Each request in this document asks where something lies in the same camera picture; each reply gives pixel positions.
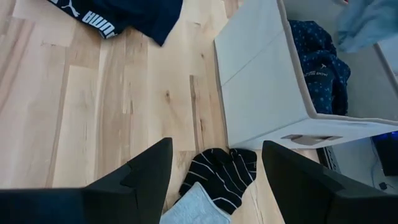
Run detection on navy Puma boxer shorts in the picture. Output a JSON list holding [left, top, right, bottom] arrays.
[[46, 0, 184, 47]]

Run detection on pale blue-grey shirt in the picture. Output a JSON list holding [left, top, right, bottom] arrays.
[[335, 0, 398, 53]]

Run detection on navy dotted button shirt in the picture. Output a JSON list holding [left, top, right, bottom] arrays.
[[289, 20, 351, 116]]

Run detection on grey sock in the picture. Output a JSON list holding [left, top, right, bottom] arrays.
[[159, 182, 233, 224]]

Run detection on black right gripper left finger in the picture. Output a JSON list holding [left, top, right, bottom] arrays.
[[0, 137, 174, 224]]

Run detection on beige fabric storage box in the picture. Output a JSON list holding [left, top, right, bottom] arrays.
[[213, 0, 398, 151]]

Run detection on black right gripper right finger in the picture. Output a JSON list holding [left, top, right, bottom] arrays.
[[262, 140, 398, 224]]

